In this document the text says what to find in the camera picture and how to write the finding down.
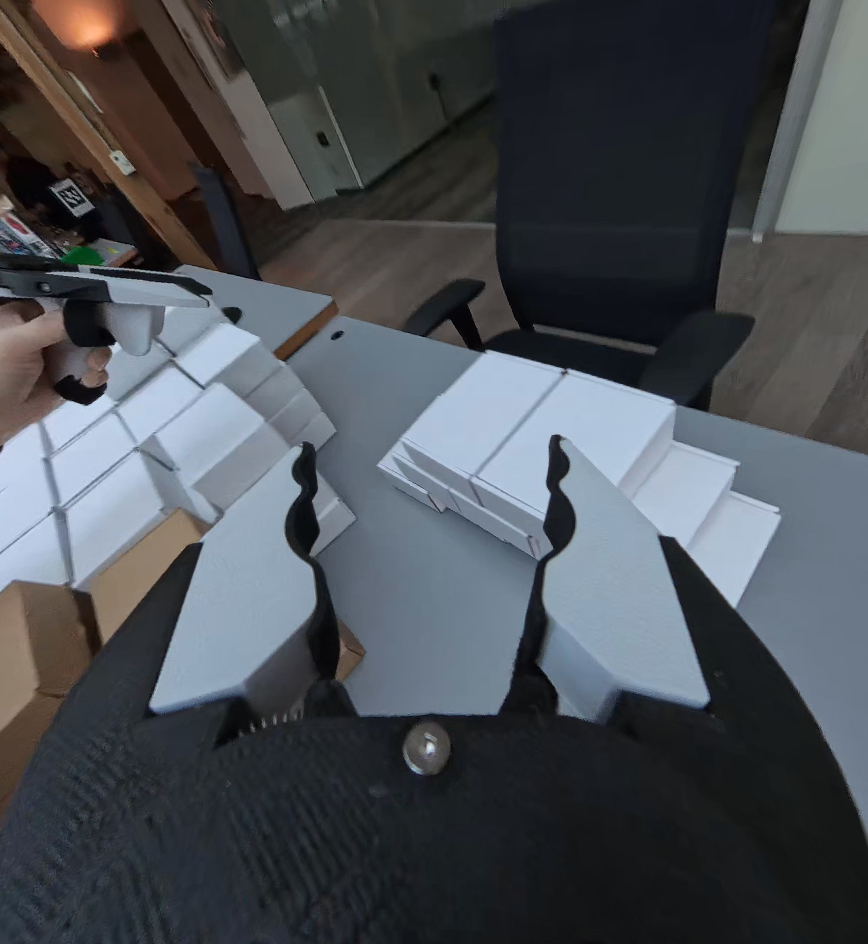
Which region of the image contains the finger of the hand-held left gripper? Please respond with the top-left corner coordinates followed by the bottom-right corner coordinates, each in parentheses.
top-left (93, 265), bottom-right (212, 295)
top-left (104, 284), bottom-right (214, 358)

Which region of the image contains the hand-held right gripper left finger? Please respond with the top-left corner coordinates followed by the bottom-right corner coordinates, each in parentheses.
top-left (148, 442), bottom-right (343, 729)

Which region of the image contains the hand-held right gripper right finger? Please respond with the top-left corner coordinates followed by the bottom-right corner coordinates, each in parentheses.
top-left (504, 435), bottom-right (713, 724)

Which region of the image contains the stack of white cardboard boxes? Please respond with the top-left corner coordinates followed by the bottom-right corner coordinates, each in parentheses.
top-left (0, 302), bottom-right (357, 624)

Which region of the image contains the pile of small white boxes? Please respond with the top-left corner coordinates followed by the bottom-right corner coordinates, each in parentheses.
top-left (376, 350), bottom-right (783, 609)

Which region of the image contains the wooden beam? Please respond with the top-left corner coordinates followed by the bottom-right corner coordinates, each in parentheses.
top-left (0, 0), bottom-right (217, 272)

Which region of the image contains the black white printed marker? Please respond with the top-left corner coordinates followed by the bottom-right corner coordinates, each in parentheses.
top-left (49, 176), bottom-right (97, 217)

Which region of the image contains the stack of brown cardboard boxes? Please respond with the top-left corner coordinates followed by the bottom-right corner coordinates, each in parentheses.
top-left (0, 509), bottom-right (367, 845)

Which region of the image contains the black office chair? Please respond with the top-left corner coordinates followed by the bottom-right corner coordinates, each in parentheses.
top-left (403, 0), bottom-right (783, 413)

